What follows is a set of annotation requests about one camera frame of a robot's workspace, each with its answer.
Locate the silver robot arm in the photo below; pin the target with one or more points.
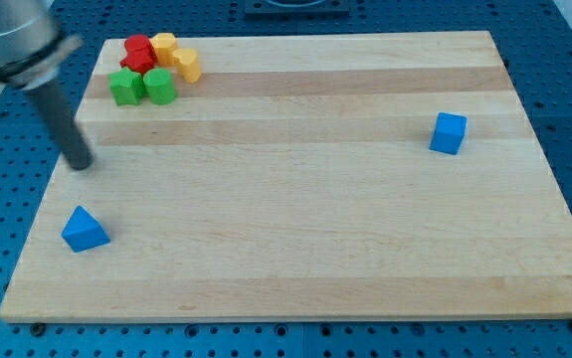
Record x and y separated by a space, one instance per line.
32 44

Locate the light wooden board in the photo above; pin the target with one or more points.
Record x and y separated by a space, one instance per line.
294 182

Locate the blue triangle block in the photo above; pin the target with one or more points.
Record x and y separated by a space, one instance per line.
83 231

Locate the yellow heart block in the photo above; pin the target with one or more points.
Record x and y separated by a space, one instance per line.
186 62

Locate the green cylinder block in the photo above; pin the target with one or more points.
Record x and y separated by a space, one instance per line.
159 86

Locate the blue cube block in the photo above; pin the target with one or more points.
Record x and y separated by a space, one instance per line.
449 133

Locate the yellow hexagon block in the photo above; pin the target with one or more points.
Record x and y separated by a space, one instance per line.
164 45

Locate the green star block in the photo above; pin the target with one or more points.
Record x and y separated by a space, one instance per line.
127 87

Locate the red star block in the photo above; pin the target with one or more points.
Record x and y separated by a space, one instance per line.
139 61

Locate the red cylinder block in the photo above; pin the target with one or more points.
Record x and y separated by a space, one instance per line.
138 43

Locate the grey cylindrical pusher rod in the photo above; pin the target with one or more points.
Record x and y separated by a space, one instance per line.
51 103

